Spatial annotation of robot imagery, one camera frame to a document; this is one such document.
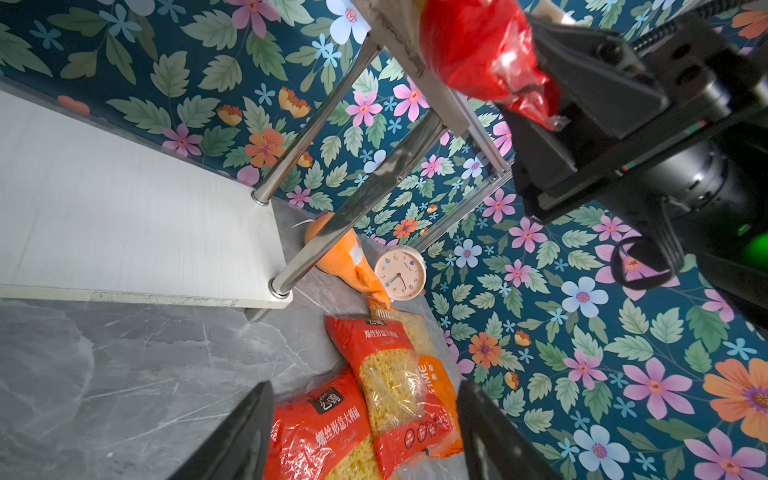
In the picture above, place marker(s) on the pink round alarm clock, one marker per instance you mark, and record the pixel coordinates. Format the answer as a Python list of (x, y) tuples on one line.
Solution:
[(402, 271)]

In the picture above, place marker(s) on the red macaroni bag small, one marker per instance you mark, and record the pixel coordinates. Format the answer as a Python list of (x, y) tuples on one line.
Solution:
[(407, 420)]

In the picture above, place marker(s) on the white two-tier shelf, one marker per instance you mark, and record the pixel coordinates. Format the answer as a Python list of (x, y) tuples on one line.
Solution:
[(165, 115)]

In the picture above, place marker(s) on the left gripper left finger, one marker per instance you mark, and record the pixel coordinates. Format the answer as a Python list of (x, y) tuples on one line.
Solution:
[(238, 447)]

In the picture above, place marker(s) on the red spaghetti pack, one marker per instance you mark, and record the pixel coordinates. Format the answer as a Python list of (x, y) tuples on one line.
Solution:
[(485, 50)]

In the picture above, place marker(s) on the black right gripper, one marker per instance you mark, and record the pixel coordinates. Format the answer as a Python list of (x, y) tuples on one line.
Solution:
[(627, 111)]

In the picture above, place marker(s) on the red macaroni bag large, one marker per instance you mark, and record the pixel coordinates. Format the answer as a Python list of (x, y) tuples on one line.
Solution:
[(323, 434)]

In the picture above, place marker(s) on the orange macaroni bag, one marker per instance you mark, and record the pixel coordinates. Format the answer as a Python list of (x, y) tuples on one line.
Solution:
[(437, 380)]

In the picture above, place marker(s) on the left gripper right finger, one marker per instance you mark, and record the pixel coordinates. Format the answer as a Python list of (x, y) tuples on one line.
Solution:
[(493, 447)]

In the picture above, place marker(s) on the orange fish plush toy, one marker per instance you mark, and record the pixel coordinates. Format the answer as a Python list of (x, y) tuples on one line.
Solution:
[(347, 261)]

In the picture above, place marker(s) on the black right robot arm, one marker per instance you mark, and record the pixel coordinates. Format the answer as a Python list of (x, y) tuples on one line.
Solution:
[(697, 202)]

